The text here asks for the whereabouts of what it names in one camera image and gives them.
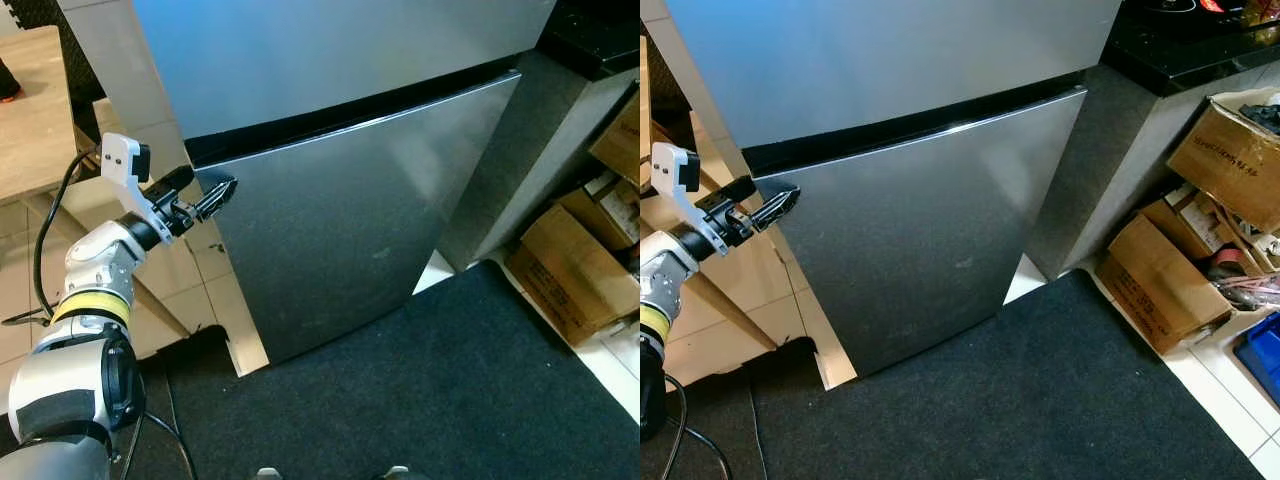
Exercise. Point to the silver freezer door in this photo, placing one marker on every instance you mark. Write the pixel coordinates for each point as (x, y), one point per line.
(340, 50)
(890, 60)

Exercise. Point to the brown cardboard box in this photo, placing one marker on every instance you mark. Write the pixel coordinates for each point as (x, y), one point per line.
(1155, 285)
(600, 210)
(1185, 220)
(1225, 160)
(565, 275)
(620, 140)

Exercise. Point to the blue plastic bin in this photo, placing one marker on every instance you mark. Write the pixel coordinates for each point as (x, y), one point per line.
(1262, 345)

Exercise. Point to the black floor mat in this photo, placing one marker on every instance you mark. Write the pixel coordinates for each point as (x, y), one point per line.
(950, 420)
(400, 400)

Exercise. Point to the grey robot foot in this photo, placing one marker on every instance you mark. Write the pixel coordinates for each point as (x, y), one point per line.
(268, 474)
(397, 473)

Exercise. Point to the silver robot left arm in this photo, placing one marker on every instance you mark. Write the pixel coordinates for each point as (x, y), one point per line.
(90, 270)
(660, 280)

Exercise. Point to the grey robot left foot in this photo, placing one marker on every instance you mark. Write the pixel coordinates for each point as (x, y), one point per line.
(268, 474)

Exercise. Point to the grey counter with black slab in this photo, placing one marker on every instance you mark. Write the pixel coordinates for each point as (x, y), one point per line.
(1110, 170)
(520, 150)

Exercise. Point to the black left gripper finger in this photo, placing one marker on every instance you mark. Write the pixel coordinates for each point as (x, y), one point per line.
(732, 192)
(775, 207)
(215, 198)
(175, 182)

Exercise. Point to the grey robot right foot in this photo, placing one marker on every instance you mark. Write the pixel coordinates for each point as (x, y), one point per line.
(397, 473)

